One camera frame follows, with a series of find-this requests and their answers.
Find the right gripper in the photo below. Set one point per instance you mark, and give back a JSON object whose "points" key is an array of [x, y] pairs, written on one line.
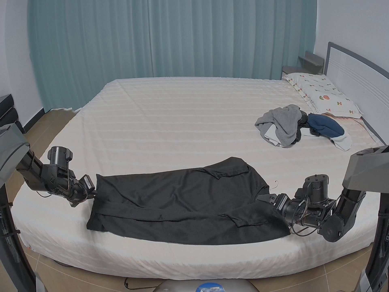
{"points": [[291, 210]]}

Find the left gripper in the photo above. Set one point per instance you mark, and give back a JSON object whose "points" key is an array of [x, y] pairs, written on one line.
{"points": [[83, 190]]}

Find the black T-shirt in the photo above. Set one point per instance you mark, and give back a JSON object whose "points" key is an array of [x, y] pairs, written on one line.
{"points": [[182, 202]]}

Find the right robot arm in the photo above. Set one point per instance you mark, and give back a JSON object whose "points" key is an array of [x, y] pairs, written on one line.
{"points": [[361, 172]]}

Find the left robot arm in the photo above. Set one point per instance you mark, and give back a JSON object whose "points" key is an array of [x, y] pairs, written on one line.
{"points": [[45, 178]]}

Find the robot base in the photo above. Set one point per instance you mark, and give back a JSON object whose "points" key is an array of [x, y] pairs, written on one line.
{"points": [[206, 286]]}

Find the pile of clothes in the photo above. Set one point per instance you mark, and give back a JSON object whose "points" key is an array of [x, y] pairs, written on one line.
{"points": [[284, 122]]}

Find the bed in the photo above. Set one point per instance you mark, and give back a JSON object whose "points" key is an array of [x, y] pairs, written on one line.
{"points": [[182, 117]]}

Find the black chest of drawers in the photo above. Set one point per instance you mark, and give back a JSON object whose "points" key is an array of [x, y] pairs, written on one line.
{"points": [[9, 111]]}

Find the white printed pillow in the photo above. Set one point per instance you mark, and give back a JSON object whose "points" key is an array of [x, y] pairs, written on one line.
{"points": [[326, 94]]}

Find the grey bedside table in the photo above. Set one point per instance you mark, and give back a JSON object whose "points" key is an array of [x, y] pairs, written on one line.
{"points": [[308, 62]]}

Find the blue-green curtain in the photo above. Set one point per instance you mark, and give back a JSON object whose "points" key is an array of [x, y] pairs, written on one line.
{"points": [[231, 29], [91, 41]]}

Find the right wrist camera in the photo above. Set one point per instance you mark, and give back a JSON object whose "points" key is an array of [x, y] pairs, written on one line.
{"points": [[298, 194]]}

